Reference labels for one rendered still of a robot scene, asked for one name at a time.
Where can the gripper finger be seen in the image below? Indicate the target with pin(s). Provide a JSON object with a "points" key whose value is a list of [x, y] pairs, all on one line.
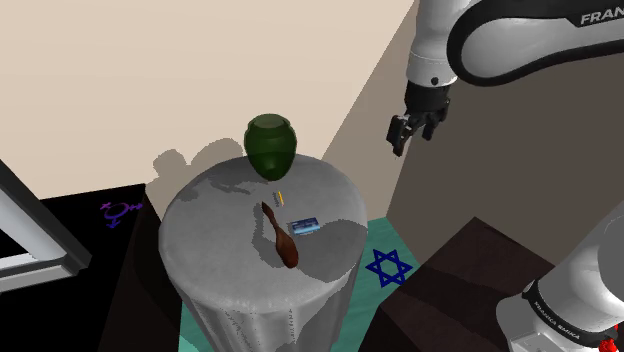
{"points": [[433, 126], [398, 132]]}

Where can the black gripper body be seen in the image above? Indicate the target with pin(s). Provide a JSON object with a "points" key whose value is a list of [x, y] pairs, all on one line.
{"points": [[425, 100]]}

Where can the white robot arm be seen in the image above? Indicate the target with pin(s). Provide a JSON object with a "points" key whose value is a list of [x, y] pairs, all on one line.
{"points": [[507, 46]]}

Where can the dark green vase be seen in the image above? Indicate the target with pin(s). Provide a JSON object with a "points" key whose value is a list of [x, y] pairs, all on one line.
{"points": [[270, 146]]}

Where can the small blue card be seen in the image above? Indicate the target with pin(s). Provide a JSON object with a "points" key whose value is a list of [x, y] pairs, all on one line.
{"points": [[304, 226]]}

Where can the yellow pencil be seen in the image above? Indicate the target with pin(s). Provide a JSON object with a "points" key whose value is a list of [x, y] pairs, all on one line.
{"points": [[280, 198]]}

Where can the brown wooden spoon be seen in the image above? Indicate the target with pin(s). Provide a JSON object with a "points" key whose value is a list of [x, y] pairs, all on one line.
{"points": [[282, 241]]}

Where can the dark robot stand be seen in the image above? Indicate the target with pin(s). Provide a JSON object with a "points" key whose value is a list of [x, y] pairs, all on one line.
{"points": [[468, 292]]}

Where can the round grey table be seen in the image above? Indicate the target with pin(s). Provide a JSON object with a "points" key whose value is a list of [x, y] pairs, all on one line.
{"points": [[219, 253]]}

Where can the grey window frame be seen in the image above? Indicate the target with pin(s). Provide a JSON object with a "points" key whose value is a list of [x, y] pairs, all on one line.
{"points": [[34, 239]]}

